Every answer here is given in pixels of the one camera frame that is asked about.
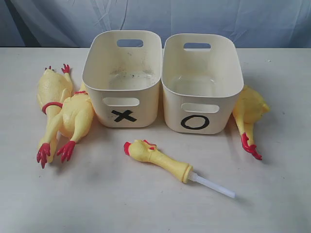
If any grey backdrop curtain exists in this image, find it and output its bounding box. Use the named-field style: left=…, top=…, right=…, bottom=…
left=0, top=0, right=311, bottom=48

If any cream bin marked O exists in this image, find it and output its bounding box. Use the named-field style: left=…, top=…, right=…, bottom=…
left=161, top=33, right=244, bottom=134

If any headless yellow rubber chicken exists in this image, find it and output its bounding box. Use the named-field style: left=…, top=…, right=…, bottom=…
left=36, top=64, right=73, bottom=167

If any cream bin marked X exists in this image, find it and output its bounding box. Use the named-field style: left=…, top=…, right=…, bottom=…
left=82, top=30, right=162, bottom=128

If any detached chicken head with squeaker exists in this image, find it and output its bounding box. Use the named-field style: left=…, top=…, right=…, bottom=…
left=123, top=140, right=236, bottom=199

